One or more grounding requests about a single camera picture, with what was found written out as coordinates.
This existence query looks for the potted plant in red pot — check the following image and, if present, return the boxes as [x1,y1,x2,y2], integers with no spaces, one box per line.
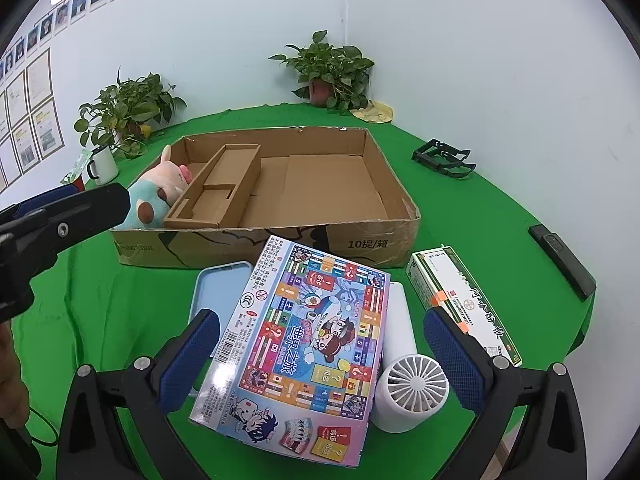
[269,31,376,116]

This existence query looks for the bushy potted green plant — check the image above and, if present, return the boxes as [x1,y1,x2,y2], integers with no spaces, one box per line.
[75,67,188,158]

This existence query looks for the pink and teal plush toy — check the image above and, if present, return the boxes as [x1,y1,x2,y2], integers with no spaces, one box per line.
[122,145,193,228]

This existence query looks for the red paper cup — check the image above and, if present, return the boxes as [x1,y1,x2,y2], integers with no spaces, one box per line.
[62,152,93,186]

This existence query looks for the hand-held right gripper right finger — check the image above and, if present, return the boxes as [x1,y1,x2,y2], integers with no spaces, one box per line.
[424,305,588,480]

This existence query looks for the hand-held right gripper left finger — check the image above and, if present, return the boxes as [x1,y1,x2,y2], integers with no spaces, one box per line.
[56,308,221,480]

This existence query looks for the black rectangular bar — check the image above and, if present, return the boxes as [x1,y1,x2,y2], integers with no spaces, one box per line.
[529,225,597,301]

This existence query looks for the person's left hand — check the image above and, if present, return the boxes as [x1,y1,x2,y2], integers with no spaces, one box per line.
[0,322,30,427]

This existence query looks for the brown cardboard box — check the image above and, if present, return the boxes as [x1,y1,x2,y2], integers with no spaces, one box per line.
[110,126,421,271]

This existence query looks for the black plastic bracket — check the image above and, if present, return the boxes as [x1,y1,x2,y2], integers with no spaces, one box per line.
[412,139,476,181]

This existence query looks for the green and white medicine box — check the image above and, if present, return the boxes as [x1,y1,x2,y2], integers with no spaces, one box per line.
[405,245,523,367]

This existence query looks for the white enamel mug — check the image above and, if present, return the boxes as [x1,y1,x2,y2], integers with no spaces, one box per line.
[87,146,119,184]

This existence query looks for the colourful board game box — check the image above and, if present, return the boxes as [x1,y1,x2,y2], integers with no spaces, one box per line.
[189,235,391,468]

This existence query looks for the yellow fallen leaf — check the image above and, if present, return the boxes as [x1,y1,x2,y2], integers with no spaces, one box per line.
[350,100,394,123]

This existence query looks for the black cable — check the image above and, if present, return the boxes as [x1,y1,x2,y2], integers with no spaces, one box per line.
[27,407,61,448]

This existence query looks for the light blue phone case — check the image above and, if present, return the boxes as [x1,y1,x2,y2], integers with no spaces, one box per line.
[189,261,253,398]

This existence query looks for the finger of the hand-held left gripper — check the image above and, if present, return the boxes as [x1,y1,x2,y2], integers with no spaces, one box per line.
[0,183,132,256]
[10,185,88,213]

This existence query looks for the group of wall documents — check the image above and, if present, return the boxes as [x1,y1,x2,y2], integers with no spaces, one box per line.
[0,47,66,191]

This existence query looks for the small white fan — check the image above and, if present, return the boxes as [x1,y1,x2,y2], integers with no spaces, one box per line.
[370,353,450,433]

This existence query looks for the cardboard divider tray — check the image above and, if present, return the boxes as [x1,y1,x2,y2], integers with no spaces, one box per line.
[163,144,262,229]

